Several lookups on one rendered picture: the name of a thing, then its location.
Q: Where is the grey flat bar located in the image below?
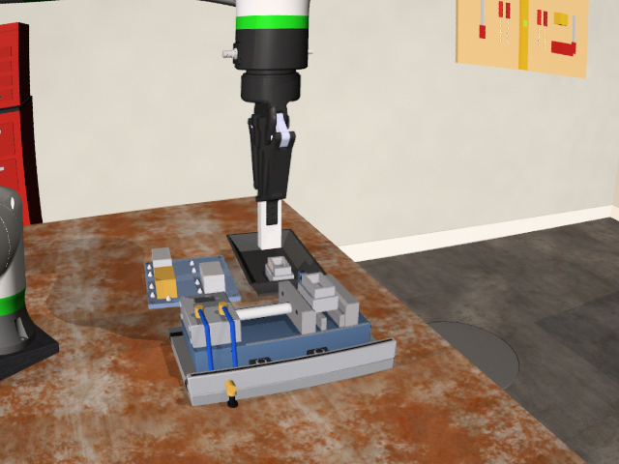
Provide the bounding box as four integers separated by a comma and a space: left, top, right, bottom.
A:
316, 312, 327, 331

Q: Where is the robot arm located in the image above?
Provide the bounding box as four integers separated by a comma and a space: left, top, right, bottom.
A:
0, 0, 312, 355

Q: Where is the orange-yellow rectangular block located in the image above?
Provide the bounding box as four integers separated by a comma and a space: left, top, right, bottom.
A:
154, 266, 178, 299

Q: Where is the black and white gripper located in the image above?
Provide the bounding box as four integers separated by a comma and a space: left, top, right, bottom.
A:
241, 72, 301, 249

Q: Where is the grey metal bar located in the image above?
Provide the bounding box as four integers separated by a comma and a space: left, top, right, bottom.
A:
326, 308, 345, 327

